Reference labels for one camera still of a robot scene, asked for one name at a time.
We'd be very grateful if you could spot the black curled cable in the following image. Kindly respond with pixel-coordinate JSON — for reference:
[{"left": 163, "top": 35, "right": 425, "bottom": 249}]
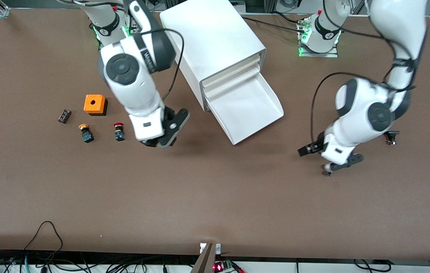
[{"left": 353, "top": 259, "right": 393, "bottom": 273}]

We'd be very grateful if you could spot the white drawer cabinet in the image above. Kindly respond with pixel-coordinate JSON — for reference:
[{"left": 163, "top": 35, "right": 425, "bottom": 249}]
[{"left": 160, "top": 0, "right": 267, "bottom": 113}]

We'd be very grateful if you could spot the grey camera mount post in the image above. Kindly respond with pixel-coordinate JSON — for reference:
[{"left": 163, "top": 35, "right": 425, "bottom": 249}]
[{"left": 190, "top": 243, "right": 221, "bottom": 273}]

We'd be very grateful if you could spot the white plastic drawer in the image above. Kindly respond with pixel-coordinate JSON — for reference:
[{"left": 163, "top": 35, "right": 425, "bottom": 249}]
[
  {"left": 205, "top": 73, "right": 285, "bottom": 146},
  {"left": 203, "top": 64, "right": 262, "bottom": 97},
  {"left": 202, "top": 53, "right": 261, "bottom": 88}
]

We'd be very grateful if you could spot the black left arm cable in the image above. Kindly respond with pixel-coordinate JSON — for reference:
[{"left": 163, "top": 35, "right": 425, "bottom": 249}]
[{"left": 311, "top": 71, "right": 394, "bottom": 144}]

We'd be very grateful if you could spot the circuit board with red light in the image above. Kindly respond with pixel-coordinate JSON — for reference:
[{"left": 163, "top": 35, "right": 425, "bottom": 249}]
[{"left": 213, "top": 259, "right": 246, "bottom": 273}]

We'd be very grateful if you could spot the black push button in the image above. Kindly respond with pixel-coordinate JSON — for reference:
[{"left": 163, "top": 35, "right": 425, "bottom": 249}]
[{"left": 385, "top": 130, "right": 400, "bottom": 146}]

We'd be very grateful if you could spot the orange button box with hole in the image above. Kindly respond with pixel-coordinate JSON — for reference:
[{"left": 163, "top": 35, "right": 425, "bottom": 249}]
[{"left": 83, "top": 94, "right": 108, "bottom": 116}]

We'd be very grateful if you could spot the thin black looped cable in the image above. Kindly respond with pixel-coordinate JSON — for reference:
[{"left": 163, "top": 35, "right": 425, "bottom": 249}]
[{"left": 24, "top": 221, "right": 64, "bottom": 253}]

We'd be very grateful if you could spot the yellow push button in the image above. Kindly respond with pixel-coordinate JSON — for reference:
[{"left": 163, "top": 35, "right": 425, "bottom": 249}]
[{"left": 78, "top": 124, "right": 94, "bottom": 144}]

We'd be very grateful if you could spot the black cable to arm base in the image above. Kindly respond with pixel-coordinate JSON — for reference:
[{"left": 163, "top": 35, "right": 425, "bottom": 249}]
[{"left": 240, "top": 11, "right": 307, "bottom": 34}]

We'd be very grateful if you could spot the red push button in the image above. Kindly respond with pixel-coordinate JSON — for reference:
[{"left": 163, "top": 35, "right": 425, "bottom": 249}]
[{"left": 113, "top": 122, "right": 126, "bottom": 142}]

